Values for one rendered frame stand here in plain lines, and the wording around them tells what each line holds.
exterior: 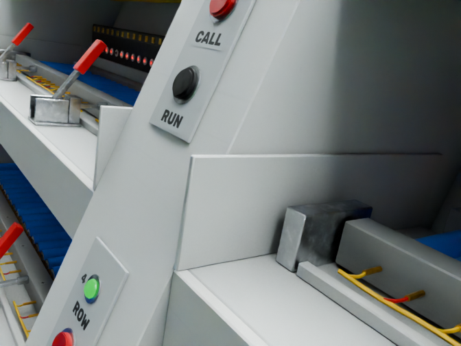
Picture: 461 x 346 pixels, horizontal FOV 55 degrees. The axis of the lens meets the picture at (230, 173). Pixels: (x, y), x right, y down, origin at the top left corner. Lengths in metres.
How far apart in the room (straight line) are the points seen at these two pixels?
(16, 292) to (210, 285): 0.35
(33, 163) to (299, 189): 0.25
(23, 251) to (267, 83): 0.40
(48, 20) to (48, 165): 0.54
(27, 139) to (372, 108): 0.29
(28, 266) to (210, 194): 0.35
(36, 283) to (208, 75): 0.32
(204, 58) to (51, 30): 0.67
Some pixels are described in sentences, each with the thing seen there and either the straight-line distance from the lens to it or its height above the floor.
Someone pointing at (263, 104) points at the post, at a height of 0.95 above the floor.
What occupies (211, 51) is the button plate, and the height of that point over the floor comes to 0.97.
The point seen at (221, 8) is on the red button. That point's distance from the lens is 0.22.
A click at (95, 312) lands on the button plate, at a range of 0.23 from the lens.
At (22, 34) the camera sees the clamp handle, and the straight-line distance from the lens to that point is 0.69.
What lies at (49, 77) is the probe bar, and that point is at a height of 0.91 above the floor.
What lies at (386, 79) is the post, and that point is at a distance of 0.25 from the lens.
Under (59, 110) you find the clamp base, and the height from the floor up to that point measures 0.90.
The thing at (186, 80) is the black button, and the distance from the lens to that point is 0.22.
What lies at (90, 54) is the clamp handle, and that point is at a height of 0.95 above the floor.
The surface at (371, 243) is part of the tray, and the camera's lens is 0.21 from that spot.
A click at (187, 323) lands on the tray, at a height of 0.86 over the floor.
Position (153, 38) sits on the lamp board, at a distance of 0.64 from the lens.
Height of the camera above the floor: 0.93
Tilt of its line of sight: 3 degrees down
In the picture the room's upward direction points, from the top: 25 degrees clockwise
